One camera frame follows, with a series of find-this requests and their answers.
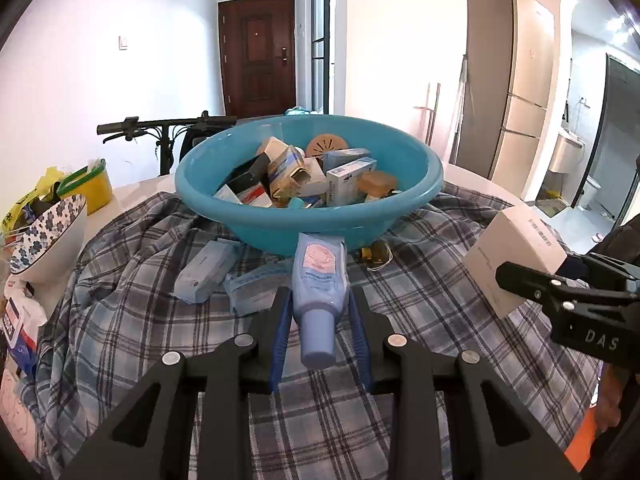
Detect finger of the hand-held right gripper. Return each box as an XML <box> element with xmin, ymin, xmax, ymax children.
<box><xmin>567</xmin><ymin>252</ymin><xmax>640</xmax><ymax>291</ymax></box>
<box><xmin>495</xmin><ymin>261</ymin><xmax>640</xmax><ymax>314</ymax></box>

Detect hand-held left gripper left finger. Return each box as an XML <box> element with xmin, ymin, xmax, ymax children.
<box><xmin>60</xmin><ymin>286</ymin><xmax>292</xmax><ymax>480</ymax></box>

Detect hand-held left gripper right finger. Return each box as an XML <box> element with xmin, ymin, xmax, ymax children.
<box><xmin>349</xmin><ymin>286</ymin><xmax>582</xmax><ymax>480</ymax></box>

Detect large white box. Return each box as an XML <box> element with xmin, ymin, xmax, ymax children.
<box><xmin>462</xmin><ymin>206</ymin><xmax>569</xmax><ymax>320</ymax></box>

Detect light blue tissue pack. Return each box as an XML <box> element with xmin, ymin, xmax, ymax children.
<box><xmin>222</xmin><ymin>262</ymin><xmax>293</xmax><ymax>317</ymax></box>
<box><xmin>173</xmin><ymin>240</ymin><xmax>241</xmax><ymax>305</ymax></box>

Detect blue tube with pink label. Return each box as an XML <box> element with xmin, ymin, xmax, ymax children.
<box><xmin>291</xmin><ymin>232</ymin><xmax>351</xmax><ymax>368</ymax></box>

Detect blue plastic basin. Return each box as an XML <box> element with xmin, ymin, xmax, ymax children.
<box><xmin>174</xmin><ymin>114</ymin><xmax>445</xmax><ymax>259</ymax></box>

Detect person's right hand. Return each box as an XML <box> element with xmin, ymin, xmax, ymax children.
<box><xmin>596</xmin><ymin>364</ymin><xmax>625</xmax><ymax>433</ymax></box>

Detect person's dark jacket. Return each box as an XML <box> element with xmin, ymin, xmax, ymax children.
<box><xmin>594</xmin><ymin>220</ymin><xmax>640</xmax><ymax>263</ymax></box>

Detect blue plaid cloth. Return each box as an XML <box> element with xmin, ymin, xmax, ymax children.
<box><xmin>37</xmin><ymin>180</ymin><xmax>603</xmax><ymax>480</ymax></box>

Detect white toilet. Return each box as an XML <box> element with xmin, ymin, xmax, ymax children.
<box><xmin>577</xmin><ymin>177</ymin><xmax>602</xmax><ymax>211</ymax></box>

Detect yellow floor mat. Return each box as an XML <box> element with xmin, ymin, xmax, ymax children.
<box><xmin>534</xmin><ymin>197</ymin><xmax>571</xmax><ymax>219</ymax></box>

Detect white washbasin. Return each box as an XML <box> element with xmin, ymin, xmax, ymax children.
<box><xmin>547</xmin><ymin>127</ymin><xmax>586</xmax><ymax>174</ymax></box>

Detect bathroom glass door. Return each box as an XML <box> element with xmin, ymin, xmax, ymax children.
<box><xmin>575</xmin><ymin>52</ymin><xmax>640</xmax><ymax>222</ymax></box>

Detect red and white box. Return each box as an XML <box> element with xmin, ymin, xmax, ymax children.
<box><xmin>234</xmin><ymin>182</ymin><xmax>274</xmax><ymax>207</ymax></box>

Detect orange soap box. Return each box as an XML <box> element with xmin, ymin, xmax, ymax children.
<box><xmin>357</xmin><ymin>171</ymin><xmax>399</xmax><ymax>199</ymax></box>

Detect white and blue box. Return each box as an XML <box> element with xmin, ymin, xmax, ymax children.
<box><xmin>326</xmin><ymin>157</ymin><xmax>379</xmax><ymax>206</ymax></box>

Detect black box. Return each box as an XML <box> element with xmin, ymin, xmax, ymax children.
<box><xmin>215</xmin><ymin>152</ymin><xmax>271</xmax><ymax>196</ymax></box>

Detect gold and blue box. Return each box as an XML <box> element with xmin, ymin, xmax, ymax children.
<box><xmin>266</xmin><ymin>145</ymin><xmax>313</xmax><ymax>200</ymax></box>

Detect dark blue box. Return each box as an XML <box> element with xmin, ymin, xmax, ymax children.
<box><xmin>320</xmin><ymin>147</ymin><xmax>372</xmax><ymax>171</ymax></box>

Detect white poles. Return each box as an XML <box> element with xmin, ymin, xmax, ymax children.
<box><xmin>451</xmin><ymin>54</ymin><xmax>472</xmax><ymax>162</ymax></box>

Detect brown perforated disc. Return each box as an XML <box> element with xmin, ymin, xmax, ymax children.
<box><xmin>306</xmin><ymin>132</ymin><xmax>349</xmax><ymax>157</ymax></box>

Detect beige refrigerator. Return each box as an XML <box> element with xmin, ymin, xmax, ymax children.
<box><xmin>451</xmin><ymin>0</ymin><xmax>556</xmax><ymax>202</ymax></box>

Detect black bicycle bag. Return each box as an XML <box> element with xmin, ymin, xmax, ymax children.
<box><xmin>178</xmin><ymin>122</ymin><xmax>227</xmax><ymax>162</ymax></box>

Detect black bicycle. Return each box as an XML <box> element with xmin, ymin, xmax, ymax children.
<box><xmin>96</xmin><ymin>110</ymin><xmax>238</xmax><ymax>177</ymax></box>

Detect yellow bucket with green rim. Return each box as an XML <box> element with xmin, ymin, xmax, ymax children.
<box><xmin>56</xmin><ymin>158</ymin><xmax>114</xmax><ymax>216</ymax></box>

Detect blue floral bowl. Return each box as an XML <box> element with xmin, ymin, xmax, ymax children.
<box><xmin>9</xmin><ymin>195</ymin><xmax>89</xmax><ymax>282</ymax></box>

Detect white packet with red label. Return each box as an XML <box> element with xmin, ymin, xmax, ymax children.
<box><xmin>0</xmin><ymin>280</ymin><xmax>49</xmax><ymax>377</ymax></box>

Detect pink and white packet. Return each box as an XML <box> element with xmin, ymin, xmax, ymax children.
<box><xmin>0</xmin><ymin>365</ymin><xmax>39</xmax><ymax>461</ymax></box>

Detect dark wooden door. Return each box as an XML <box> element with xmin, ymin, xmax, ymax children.
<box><xmin>217</xmin><ymin>0</ymin><xmax>297</xmax><ymax>119</ymax></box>

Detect yellow plastic bag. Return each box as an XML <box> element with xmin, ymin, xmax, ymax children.
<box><xmin>0</xmin><ymin>166</ymin><xmax>69</xmax><ymax>242</ymax></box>

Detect black framed glass door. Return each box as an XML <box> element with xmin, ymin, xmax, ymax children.
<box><xmin>308</xmin><ymin>0</ymin><xmax>337</xmax><ymax>114</ymax></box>

